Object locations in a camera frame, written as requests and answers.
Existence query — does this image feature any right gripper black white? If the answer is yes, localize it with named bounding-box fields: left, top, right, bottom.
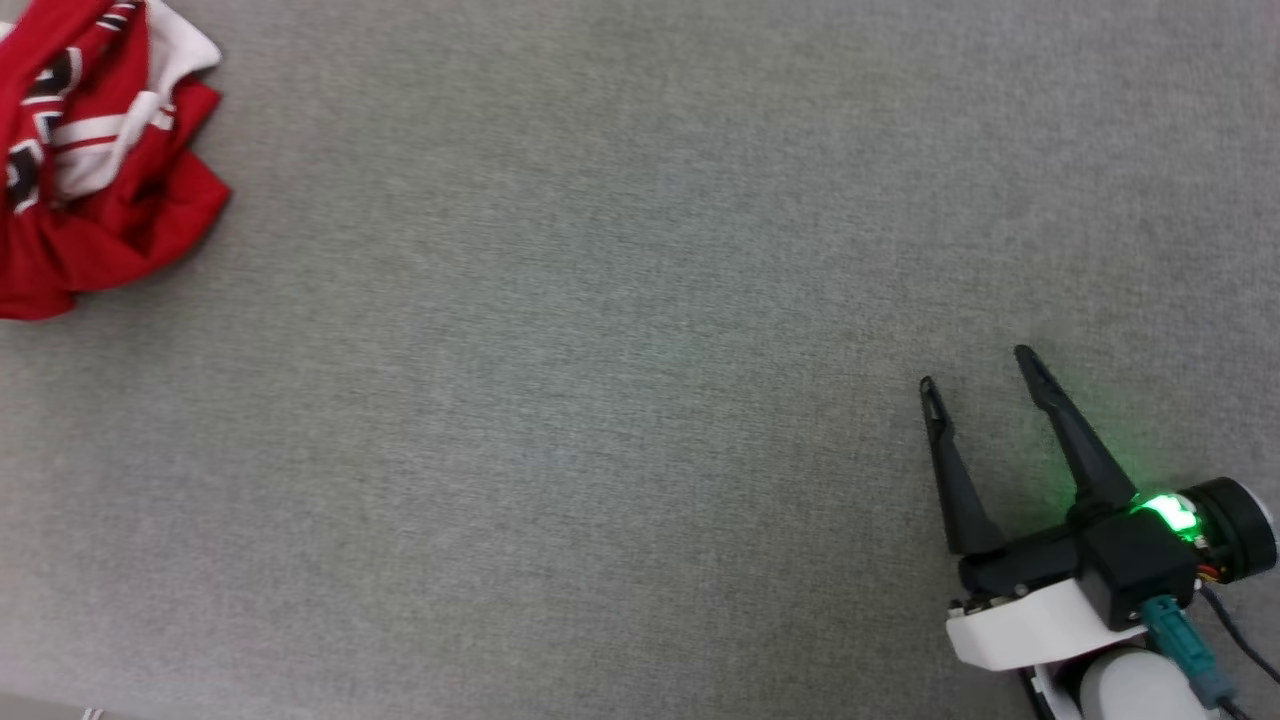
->
left=919, top=345, right=1279, bottom=671

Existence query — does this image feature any red and white jersey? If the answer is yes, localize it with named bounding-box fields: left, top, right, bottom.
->
left=0, top=0, right=233, bottom=322

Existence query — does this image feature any grey fabric sofa seat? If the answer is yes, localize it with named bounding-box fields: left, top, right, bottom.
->
left=0, top=0, right=1280, bottom=720

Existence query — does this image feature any teal cable connector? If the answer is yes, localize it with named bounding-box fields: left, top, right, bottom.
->
left=1143, top=596, right=1237, bottom=709

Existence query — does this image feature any thin black cable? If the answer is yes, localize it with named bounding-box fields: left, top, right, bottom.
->
left=1196, top=583, right=1280, bottom=720

